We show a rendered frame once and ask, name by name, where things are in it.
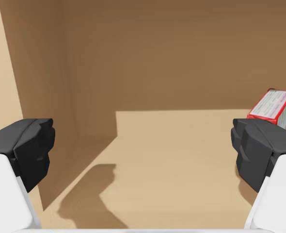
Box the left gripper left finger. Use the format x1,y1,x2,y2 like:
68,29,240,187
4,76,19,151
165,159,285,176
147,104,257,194
0,118,56,230

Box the pale wooden shelf unit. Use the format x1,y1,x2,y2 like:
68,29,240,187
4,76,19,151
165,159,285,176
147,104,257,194
0,0,286,230

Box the red and white carton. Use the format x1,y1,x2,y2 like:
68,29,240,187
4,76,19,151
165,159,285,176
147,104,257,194
246,88,286,131

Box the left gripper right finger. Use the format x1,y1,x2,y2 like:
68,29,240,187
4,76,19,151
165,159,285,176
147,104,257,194
230,117,286,230

